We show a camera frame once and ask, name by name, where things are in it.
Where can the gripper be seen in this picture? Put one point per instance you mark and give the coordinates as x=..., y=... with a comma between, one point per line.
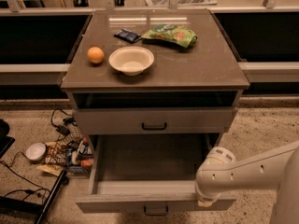
x=207, y=197

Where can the grey drawer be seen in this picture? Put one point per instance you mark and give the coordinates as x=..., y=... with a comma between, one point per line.
x=154, y=120
x=151, y=174

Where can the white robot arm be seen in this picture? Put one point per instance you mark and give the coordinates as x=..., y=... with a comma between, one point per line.
x=276, y=169

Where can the grey top drawer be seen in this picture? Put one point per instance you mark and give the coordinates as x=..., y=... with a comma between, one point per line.
x=154, y=120

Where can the grey drawer cabinet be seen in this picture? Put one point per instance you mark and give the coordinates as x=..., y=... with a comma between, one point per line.
x=206, y=75

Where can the pile of snack packages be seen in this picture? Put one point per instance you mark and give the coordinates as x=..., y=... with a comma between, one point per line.
x=72, y=155

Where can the white paper bowl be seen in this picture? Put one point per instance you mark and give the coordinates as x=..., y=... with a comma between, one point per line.
x=131, y=60

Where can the green chip bag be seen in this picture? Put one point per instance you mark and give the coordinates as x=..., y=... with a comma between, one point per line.
x=172, y=33

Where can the orange fruit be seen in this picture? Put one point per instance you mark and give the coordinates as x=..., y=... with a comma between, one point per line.
x=95, y=55

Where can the dark blue snack packet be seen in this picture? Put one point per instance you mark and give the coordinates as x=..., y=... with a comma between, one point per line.
x=128, y=36

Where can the black power adapter with cable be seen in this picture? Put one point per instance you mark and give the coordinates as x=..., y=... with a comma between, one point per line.
x=63, y=128

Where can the black stand frame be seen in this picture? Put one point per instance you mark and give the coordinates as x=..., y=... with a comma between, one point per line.
x=38, y=209

